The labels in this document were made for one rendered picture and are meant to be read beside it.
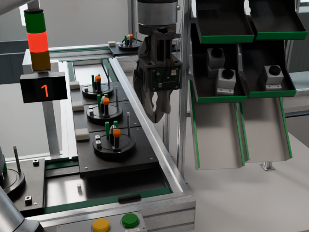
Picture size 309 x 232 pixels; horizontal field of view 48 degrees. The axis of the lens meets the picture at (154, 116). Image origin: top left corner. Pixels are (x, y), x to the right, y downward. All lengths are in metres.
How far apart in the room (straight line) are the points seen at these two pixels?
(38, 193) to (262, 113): 0.70
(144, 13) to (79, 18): 3.79
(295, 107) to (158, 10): 1.30
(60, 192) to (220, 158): 0.48
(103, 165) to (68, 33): 3.55
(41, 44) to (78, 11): 3.43
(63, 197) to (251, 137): 0.58
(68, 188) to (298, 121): 1.22
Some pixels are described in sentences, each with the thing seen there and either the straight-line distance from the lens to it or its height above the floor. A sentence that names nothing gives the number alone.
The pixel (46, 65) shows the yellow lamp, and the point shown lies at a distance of 1.01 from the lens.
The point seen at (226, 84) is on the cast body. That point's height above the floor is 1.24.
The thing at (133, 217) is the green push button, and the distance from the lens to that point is 0.89.
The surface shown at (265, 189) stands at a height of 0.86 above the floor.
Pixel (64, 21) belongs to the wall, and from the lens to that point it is 4.52.
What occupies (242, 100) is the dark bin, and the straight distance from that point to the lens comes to 0.96.
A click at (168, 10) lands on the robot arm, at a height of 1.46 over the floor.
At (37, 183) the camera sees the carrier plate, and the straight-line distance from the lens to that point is 1.04.
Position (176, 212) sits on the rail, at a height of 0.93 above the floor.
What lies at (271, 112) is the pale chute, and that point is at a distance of 1.15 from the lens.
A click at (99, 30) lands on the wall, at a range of 4.35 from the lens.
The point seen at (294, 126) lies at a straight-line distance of 1.90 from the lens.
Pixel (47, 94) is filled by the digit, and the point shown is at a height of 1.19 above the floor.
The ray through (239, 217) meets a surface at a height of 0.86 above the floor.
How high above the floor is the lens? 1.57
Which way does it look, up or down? 26 degrees down
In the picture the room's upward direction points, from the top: straight up
